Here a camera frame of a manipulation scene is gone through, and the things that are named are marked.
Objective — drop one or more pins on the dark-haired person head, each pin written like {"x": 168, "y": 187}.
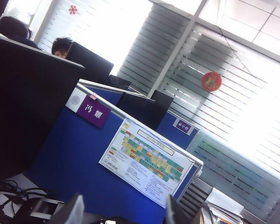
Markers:
{"x": 61, "y": 46}
{"x": 12, "y": 29}

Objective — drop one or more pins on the black ASUS monitor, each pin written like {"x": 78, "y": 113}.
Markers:
{"x": 25, "y": 105}

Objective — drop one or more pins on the colourful keyboard chart poster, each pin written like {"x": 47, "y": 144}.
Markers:
{"x": 147, "y": 161}

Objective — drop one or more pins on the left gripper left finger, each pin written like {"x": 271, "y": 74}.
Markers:
{"x": 70, "y": 212}

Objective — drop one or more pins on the black power adapter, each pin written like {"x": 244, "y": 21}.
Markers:
{"x": 45, "y": 207}

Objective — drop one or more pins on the blue office partition panel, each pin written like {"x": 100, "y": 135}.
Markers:
{"x": 84, "y": 163}

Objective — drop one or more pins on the small purple name plate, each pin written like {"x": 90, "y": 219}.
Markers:
{"x": 183, "y": 126}

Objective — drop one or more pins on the purple name tag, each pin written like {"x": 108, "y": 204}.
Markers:
{"x": 93, "y": 112}

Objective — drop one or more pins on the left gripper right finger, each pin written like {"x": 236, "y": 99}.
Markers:
{"x": 176, "y": 213}

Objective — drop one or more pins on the black monitor back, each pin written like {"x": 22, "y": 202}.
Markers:
{"x": 163, "y": 99}
{"x": 119, "y": 81}
{"x": 137, "y": 109}

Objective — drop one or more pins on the red snowflake decoration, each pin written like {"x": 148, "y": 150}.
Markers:
{"x": 74, "y": 9}

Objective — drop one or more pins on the stack of white papers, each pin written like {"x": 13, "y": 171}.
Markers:
{"x": 224, "y": 205}

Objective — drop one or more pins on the red round paper decoration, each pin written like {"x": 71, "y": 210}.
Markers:
{"x": 211, "y": 81}

